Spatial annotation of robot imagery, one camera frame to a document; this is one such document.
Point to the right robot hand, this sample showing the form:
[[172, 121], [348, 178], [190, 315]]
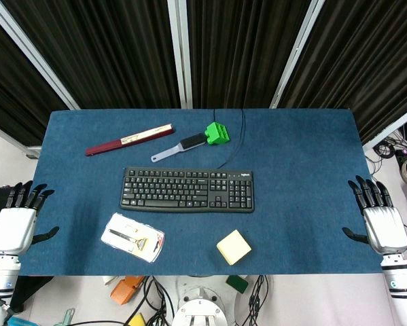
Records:
[[384, 228]]

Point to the green toy brick block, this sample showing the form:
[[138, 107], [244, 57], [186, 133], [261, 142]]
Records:
[[217, 133]]

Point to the dark green block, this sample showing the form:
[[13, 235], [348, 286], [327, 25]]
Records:
[[238, 283]]

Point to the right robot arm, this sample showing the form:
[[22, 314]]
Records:
[[402, 283]]

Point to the black pleated curtain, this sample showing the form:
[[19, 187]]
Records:
[[237, 51]]

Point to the yellow block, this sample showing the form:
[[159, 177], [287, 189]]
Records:
[[137, 320]]

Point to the packaged razor in blister pack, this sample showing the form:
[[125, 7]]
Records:
[[132, 237]]

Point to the black computer keyboard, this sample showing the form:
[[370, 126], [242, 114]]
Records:
[[188, 190]]

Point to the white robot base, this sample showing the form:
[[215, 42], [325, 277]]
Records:
[[199, 305]]

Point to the dark red folded fan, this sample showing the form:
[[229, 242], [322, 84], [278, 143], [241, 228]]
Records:
[[128, 140]]

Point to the yellow sticky note pad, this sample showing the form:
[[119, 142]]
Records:
[[233, 247]]

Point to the orange box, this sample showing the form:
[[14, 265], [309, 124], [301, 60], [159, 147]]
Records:
[[125, 288]]

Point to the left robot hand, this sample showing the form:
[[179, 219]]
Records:
[[13, 229]]

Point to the blue table cloth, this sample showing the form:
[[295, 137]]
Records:
[[291, 190]]

